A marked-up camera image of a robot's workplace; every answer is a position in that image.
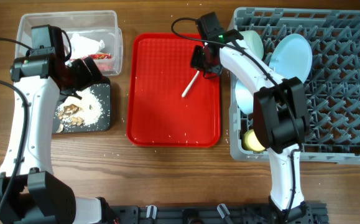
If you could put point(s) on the light blue food bowl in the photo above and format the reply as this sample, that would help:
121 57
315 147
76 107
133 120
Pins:
244 98

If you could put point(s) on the black mounting rail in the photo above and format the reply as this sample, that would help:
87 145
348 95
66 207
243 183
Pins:
309 213

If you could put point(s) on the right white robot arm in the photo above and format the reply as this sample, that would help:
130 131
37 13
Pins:
280 116

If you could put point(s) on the clear plastic waste bin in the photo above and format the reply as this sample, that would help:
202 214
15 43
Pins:
96 25

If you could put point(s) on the white napkin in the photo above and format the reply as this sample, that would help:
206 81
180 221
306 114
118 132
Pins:
83 46

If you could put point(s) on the yellow plastic cup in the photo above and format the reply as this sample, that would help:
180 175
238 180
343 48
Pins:
251 143

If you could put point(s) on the red plastic tray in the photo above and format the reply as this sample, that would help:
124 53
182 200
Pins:
157 114

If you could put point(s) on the white plastic spoon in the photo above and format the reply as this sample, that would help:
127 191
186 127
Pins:
186 90

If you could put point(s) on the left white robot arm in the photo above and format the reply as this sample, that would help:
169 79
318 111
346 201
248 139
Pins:
29 191

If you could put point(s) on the red snack wrapper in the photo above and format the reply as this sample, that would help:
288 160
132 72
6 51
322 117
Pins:
104 61

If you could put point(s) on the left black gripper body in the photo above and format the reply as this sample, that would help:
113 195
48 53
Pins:
80 78

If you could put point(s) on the rice and food scraps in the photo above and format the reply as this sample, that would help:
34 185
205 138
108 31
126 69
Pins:
79 114

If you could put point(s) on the black food waste tray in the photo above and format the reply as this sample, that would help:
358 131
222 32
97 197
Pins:
103 92

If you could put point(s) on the light blue plate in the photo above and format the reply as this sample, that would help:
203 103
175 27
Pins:
292 57

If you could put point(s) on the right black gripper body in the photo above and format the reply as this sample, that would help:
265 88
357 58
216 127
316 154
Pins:
199 60

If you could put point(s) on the grey dishwasher rack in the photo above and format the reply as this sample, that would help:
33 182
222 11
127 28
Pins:
333 84

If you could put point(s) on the mint green bowl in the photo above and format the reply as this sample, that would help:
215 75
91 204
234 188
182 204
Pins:
254 42

